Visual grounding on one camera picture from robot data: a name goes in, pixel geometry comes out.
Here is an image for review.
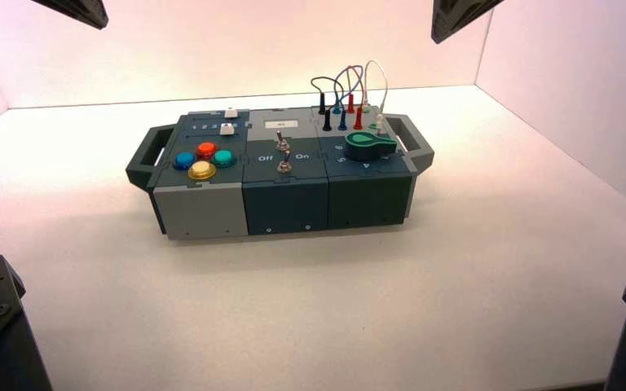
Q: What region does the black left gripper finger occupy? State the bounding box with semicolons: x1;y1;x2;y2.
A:
31;0;110;30

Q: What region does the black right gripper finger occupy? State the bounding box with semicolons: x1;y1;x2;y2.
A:
430;0;506;45

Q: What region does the green rotary knob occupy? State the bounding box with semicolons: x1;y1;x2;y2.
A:
344;130;399;162

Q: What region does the blue round push button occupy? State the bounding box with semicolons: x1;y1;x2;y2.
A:
172;152;197;172

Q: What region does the yellow round push button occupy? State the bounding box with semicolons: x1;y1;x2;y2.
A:
187;160;218;182

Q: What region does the green round push button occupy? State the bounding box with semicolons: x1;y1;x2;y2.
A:
212;149;237;169

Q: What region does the grey and teal task box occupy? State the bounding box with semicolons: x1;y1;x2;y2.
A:
125;108;435;241

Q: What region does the white jumper cable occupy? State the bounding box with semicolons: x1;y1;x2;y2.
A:
364;59;389;117

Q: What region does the red jumper cable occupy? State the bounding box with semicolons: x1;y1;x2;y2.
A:
344;65;367;109

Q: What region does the blue jumper cable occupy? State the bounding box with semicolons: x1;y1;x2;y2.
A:
333;65;367;112

